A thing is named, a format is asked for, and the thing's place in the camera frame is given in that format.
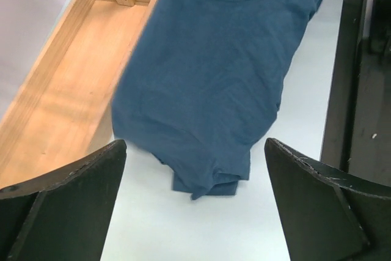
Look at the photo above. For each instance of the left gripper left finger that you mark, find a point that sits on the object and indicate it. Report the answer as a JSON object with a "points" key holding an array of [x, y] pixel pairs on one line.
{"points": [[64, 214]]}

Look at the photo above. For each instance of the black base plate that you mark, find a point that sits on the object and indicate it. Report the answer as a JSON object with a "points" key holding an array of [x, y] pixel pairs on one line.
{"points": [[357, 132]]}

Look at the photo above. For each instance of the wooden clothes rack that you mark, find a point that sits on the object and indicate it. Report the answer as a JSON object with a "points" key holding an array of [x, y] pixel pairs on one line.
{"points": [[62, 111]]}

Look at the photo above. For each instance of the blue t-shirt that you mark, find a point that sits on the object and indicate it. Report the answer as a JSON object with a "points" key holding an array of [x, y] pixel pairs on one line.
{"points": [[204, 84]]}

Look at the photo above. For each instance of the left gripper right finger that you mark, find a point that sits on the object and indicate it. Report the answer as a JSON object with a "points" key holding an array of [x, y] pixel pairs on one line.
{"points": [[327, 214]]}

